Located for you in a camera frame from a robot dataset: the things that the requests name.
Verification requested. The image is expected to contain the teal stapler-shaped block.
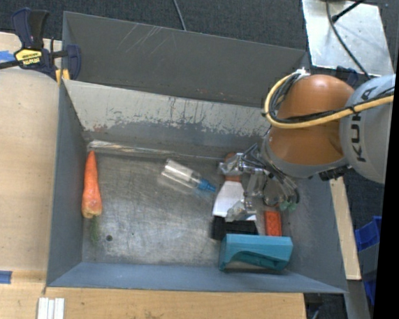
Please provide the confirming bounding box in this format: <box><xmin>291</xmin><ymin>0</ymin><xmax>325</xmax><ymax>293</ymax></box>
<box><xmin>217</xmin><ymin>230</ymin><xmax>295</xmax><ymax>279</ymax></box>

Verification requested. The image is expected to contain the grey metal bin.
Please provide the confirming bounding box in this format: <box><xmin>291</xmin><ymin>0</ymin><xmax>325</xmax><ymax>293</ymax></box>
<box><xmin>36</xmin><ymin>10</ymin><xmax>374</xmax><ymax>316</ymax></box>

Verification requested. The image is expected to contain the black flat block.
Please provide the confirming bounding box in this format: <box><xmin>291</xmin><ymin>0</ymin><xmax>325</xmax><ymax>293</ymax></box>
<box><xmin>210</xmin><ymin>215</ymin><xmax>261</xmax><ymax>245</ymax></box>

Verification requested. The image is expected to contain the orange ribbed block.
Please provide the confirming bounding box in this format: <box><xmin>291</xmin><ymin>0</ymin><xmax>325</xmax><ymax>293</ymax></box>
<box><xmin>261</xmin><ymin>210</ymin><xmax>286</xmax><ymax>238</ymax></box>

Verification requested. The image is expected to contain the clear plastic bottle blue cap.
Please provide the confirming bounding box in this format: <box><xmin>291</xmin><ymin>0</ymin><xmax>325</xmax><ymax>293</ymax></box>
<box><xmin>157</xmin><ymin>157</ymin><xmax>219</xmax><ymax>197</ymax></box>

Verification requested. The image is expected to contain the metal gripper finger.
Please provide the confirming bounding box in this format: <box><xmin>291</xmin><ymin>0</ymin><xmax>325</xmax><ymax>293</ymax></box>
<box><xmin>225</xmin><ymin>198</ymin><xmax>258</xmax><ymax>225</ymax></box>
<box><xmin>218</xmin><ymin>151</ymin><xmax>247</xmax><ymax>177</ymax></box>

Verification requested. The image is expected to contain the orange carrot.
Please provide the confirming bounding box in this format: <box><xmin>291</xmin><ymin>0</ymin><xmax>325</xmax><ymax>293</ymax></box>
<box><xmin>77</xmin><ymin>149</ymin><xmax>109</xmax><ymax>244</ymax></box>

